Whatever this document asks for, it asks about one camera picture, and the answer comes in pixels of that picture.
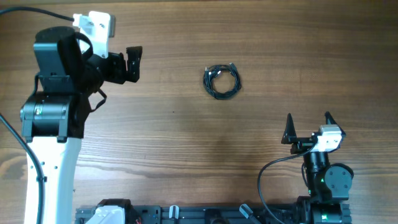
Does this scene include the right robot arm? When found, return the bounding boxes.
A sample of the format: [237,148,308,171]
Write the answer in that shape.
[281,112,354,224]

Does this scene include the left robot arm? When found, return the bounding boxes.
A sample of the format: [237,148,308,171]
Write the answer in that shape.
[20,26,142,223]

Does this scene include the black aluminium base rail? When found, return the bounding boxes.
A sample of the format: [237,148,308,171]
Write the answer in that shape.
[74,203,352,224]

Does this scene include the right camera black cable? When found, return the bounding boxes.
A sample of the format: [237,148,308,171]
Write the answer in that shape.
[257,141,318,224]

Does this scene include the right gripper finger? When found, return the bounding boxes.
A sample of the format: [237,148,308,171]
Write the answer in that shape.
[281,113,297,144]
[325,111,346,137]

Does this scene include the camera black cable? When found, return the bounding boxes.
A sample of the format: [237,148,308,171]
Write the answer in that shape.
[0,6,75,224]
[257,141,318,224]

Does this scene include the left camera black cable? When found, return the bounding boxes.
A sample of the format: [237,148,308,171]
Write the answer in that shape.
[0,6,75,224]

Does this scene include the black usb cables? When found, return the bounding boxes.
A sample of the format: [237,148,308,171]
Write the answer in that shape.
[203,62,243,101]

